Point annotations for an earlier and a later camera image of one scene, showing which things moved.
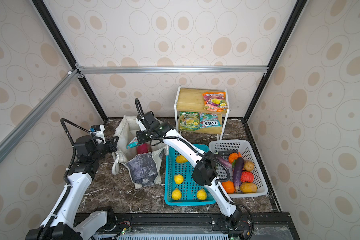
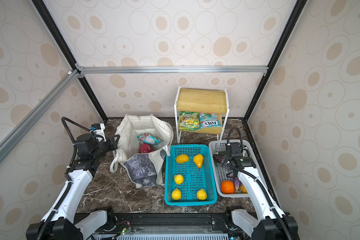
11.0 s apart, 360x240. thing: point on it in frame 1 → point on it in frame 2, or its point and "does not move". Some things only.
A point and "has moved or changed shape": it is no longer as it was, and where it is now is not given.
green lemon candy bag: [189, 121] does not move
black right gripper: [139, 136] → [229, 161]
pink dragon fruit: [143, 148] does not move
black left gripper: [112, 145] does not move
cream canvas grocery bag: [143, 169] does not move
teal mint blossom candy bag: [133, 143] has moved or changed shape
